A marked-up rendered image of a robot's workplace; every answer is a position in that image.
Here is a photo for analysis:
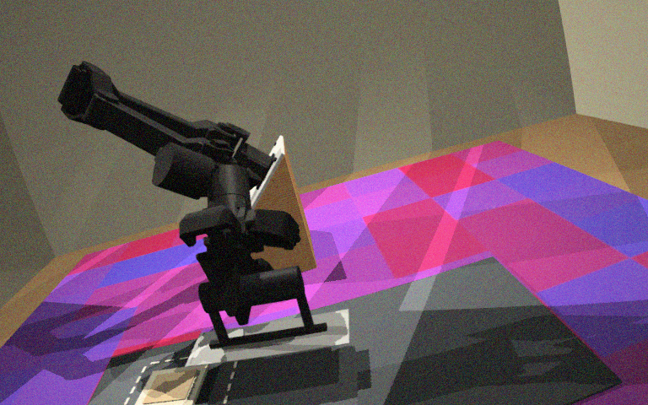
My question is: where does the cream square tile with dark blue centre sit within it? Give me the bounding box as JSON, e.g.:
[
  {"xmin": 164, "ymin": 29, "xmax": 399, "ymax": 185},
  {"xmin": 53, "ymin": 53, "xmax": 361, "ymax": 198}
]
[{"xmin": 135, "ymin": 364, "xmax": 209, "ymax": 405}]

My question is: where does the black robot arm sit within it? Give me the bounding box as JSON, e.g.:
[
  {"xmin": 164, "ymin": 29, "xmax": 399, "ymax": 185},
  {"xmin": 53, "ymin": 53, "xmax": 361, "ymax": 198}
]
[{"xmin": 57, "ymin": 61, "xmax": 300, "ymax": 253}]

